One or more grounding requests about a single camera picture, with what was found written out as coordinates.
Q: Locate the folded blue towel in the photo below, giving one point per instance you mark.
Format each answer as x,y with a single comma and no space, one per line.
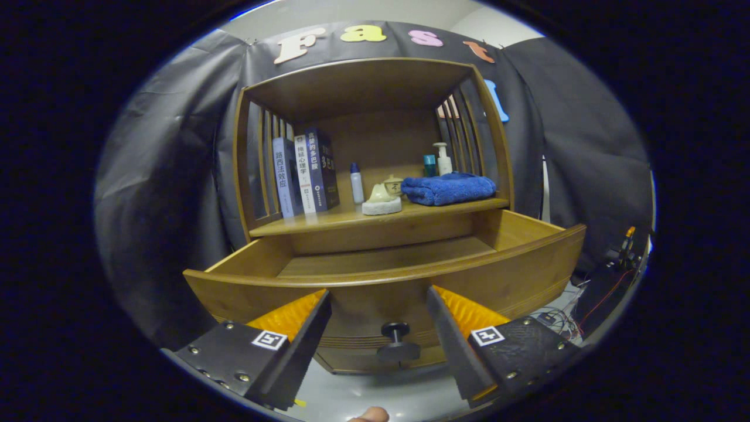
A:
448,189

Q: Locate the wooden cabinet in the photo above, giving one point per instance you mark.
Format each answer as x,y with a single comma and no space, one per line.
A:
363,88

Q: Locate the pale lavender book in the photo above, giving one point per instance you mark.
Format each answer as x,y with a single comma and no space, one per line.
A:
283,176

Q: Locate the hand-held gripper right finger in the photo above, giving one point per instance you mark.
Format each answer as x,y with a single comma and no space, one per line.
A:
457,351

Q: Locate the dark blue book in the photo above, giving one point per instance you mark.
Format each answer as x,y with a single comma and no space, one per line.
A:
325,170

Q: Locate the teal bottle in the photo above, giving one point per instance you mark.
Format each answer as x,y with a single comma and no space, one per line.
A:
429,167

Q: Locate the wooden countertop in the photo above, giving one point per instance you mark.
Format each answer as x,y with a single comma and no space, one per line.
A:
340,218

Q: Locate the white book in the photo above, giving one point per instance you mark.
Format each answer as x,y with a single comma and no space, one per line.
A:
303,176

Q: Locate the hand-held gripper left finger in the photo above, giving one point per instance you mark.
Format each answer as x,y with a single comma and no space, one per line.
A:
299,357

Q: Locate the black backdrop cloth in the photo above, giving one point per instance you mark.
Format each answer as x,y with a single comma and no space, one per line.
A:
164,176

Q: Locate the black and orange tool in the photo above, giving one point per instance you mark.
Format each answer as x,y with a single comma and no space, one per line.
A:
628,240

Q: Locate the wooden drawer with black knob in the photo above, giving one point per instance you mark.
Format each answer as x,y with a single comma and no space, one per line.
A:
381,299

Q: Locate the beige lidded teacup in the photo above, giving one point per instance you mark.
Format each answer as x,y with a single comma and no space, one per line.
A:
394,186

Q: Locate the white pump bottle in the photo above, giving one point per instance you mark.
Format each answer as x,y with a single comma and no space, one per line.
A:
444,164

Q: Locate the white bottle with blue cap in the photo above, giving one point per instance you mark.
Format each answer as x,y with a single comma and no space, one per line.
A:
357,187

